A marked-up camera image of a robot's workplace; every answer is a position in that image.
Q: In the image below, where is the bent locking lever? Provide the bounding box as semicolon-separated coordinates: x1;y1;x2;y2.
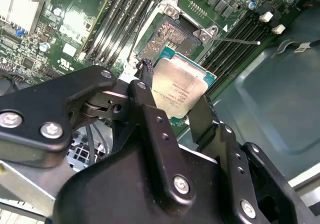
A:
126;6;155;62

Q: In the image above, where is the straight locking lever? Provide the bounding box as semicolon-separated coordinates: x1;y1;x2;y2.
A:
211;36;261;45

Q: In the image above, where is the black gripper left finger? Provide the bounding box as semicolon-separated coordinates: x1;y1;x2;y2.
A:
0;59;198;204

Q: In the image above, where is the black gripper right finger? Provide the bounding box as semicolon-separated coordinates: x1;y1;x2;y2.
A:
187;95;313;224

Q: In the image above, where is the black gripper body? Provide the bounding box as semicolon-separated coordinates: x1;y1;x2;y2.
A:
51;141;238;224

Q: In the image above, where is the silver topped CPU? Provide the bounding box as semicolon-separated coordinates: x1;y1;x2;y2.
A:
151;45;218;121

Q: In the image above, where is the metal socket cover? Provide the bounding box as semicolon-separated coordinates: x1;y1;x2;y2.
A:
122;57;142;81

